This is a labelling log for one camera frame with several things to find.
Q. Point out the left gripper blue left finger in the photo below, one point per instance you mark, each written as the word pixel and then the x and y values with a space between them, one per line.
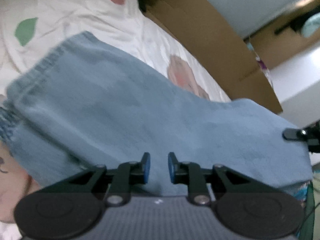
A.
pixel 146 164

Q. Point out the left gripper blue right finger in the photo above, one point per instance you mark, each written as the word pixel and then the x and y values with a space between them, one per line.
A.
pixel 172 166

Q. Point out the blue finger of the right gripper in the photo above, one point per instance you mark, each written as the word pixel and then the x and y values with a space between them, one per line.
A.
pixel 294 134

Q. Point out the blue denim drawstring pants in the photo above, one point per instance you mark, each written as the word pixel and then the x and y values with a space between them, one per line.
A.
pixel 88 103

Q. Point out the brown cardboard sheet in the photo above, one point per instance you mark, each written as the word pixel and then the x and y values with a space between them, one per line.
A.
pixel 206 34

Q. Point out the teal hanging towel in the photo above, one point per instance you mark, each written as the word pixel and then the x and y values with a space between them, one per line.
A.
pixel 311 26

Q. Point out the cream bear print bedsheet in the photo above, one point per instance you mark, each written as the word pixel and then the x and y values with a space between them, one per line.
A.
pixel 32 28

